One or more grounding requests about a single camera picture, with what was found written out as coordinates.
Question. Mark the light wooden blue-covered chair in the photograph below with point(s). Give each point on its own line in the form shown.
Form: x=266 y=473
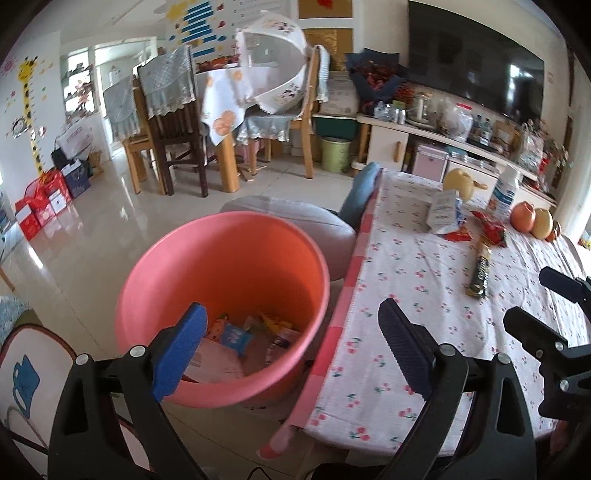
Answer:
x=122 y=110

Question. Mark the yellow apple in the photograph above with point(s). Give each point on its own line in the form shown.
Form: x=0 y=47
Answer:
x=541 y=224

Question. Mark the yellow giraffe wall sticker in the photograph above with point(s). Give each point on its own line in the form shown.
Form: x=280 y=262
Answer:
x=31 y=115

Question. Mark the red gift box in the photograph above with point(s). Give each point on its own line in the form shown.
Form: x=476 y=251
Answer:
x=57 y=191
x=27 y=219
x=41 y=207

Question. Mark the dark red fruit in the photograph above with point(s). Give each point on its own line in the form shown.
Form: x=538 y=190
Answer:
x=555 y=232

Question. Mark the green waste bin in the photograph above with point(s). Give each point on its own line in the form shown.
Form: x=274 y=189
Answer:
x=334 y=154

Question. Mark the dark blue gift bag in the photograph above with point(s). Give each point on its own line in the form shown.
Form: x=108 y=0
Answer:
x=76 y=180

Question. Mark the white mesh food cover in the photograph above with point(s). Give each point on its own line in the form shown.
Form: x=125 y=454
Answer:
x=272 y=60

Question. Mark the black television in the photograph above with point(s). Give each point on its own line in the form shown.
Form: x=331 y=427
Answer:
x=475 y=55

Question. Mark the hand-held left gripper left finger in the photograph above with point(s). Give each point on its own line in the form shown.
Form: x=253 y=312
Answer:
x=184 y=350

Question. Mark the dark gold snack wrapper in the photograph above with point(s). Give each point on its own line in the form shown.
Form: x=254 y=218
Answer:
x=480 y=272

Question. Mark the glass kettle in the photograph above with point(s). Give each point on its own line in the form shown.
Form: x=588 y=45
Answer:
x=422 y=108

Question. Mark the dining table with orange-print cloth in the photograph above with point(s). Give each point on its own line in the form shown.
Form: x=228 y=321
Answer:
x=221 y=106

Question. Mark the pale grey pillow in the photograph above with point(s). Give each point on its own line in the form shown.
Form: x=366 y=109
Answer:
x=304 y=226

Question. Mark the large yellow pear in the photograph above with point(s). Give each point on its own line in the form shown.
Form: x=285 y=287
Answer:
x=458 y=184

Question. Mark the floor mat with blue print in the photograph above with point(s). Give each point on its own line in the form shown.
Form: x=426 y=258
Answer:
x=32 y=369

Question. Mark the pink storage box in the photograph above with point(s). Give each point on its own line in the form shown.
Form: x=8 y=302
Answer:
x=430 y=161

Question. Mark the orange snack packet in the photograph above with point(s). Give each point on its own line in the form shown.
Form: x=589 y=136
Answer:
x=218 y=328

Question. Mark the white television cabinet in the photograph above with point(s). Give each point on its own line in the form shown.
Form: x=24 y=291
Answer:
x=383 y=143

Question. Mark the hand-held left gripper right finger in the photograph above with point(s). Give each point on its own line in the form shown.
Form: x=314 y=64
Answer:
x=406 y=355

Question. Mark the white paper bag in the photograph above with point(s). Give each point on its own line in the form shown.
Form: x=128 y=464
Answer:
x=74 y=141

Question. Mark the white sack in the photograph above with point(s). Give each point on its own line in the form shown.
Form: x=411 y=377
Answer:
x=339 y=92

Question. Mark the dark blue wrapped bouquet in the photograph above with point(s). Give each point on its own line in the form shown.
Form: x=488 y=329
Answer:
x=376 y=76

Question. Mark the green storage box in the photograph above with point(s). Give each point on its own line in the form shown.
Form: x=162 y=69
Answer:
x=334 y=127

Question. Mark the pink plastic bucket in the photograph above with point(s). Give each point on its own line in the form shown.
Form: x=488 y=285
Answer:
x=147 y=286

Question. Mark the red snack packet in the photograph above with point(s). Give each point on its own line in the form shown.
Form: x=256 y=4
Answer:
x=489 y=228

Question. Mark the white yoghurt bottle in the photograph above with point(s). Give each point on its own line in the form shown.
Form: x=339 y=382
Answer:
x=503 y=194

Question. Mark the white blue-label pouch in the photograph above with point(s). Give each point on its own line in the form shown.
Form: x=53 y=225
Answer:
x=214 y=364

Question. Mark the blue chair back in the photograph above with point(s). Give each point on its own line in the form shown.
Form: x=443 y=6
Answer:
x=362 y=194

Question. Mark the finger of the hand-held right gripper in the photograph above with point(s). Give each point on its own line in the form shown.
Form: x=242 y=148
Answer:
x=563 y=284
x=531 y=330

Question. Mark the clear flower-print bag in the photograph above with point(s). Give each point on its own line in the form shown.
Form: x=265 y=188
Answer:
x=531 y=145

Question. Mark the red apple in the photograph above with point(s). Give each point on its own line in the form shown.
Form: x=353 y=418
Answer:
x=522 y=217

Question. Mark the clear plastic bag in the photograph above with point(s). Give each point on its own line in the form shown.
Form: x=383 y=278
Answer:
x=457 y=120

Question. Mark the dark wooden chair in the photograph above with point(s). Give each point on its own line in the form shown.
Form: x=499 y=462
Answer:
x=171 y=110

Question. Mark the white and blue carton bag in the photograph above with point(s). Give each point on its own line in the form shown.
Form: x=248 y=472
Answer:
x=444 y=212

